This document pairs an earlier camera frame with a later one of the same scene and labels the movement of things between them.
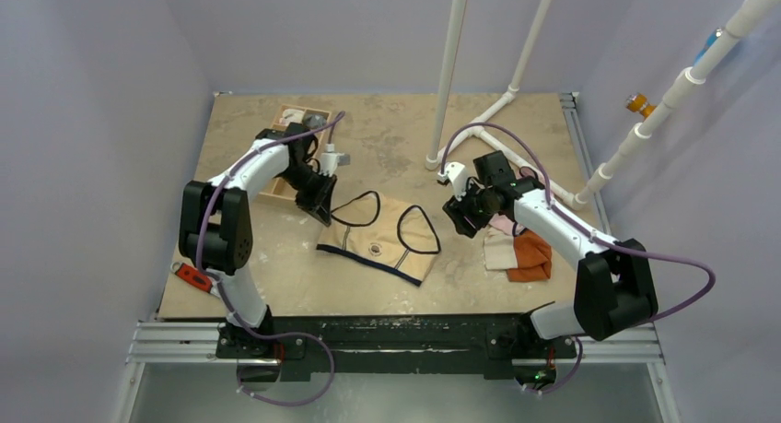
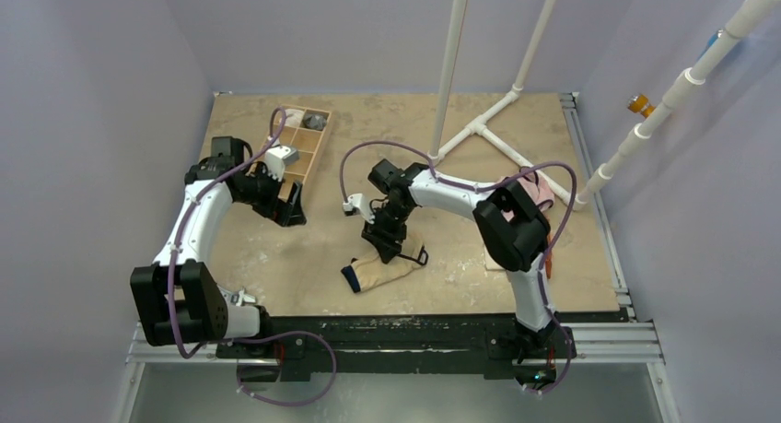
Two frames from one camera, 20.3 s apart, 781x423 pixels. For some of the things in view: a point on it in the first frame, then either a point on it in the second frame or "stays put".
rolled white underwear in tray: [292, 115] stays put
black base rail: [495, 340] stays put
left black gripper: [319, 205] → [285, 213]
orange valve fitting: [638, 103] stays put
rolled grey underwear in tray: [314, 121] stays put
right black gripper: [461, 212] → [390, 232]
